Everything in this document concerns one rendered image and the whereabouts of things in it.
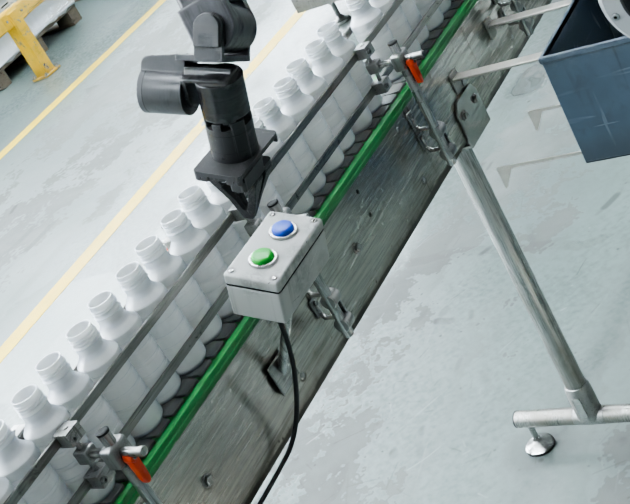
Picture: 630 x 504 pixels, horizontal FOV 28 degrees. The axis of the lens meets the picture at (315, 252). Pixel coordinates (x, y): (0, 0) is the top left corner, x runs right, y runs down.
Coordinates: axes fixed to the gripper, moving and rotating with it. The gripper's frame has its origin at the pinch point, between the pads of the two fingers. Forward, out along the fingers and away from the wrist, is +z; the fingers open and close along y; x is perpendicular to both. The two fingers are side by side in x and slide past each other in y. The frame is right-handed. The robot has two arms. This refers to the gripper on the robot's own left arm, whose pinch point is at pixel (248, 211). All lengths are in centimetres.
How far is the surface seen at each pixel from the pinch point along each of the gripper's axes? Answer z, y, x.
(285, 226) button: 6.7, -6.1, 0.9
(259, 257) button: 6.8, 0.6, 0.4
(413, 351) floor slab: 140, -119, -39
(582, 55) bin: 18, -74, 21
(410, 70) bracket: 15, -60, -3
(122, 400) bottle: 17.5, 19.6, -11.7
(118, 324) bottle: 11.4, 12.6, -14.9
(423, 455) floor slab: 133, -79, -20
